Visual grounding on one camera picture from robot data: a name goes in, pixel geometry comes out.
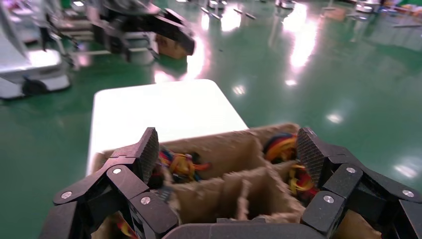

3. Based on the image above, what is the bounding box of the small brown carton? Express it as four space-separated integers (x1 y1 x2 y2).
155 34 189 60

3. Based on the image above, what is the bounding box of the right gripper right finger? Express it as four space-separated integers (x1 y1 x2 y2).
296 127 422 239

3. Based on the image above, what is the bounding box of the colourful cable bundle right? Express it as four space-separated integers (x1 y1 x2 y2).
263 132 299 164

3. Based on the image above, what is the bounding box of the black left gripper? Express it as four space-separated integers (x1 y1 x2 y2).
94 0 196 63

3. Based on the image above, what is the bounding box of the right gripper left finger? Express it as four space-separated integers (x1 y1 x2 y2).
39 127 181 239

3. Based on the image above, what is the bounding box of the brown cardboard box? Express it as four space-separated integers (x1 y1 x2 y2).
86 122 383 239

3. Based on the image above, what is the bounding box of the power supply with coloured cables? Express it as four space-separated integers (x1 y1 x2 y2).
115 216 139 239
155 149 212 185
287 164 320 200

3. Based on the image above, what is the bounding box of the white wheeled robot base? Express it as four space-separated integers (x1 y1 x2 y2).
0 0 72 100

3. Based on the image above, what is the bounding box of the brown cardboard divider grid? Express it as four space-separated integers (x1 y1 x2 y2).
161 135 307 225

